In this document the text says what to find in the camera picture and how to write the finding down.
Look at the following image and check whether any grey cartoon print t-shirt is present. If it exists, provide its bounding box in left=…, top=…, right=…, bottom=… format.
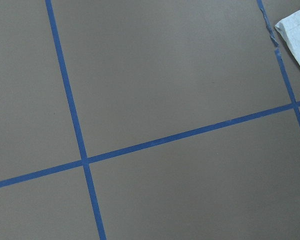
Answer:
left=274, top=10, right=300, bottom=66

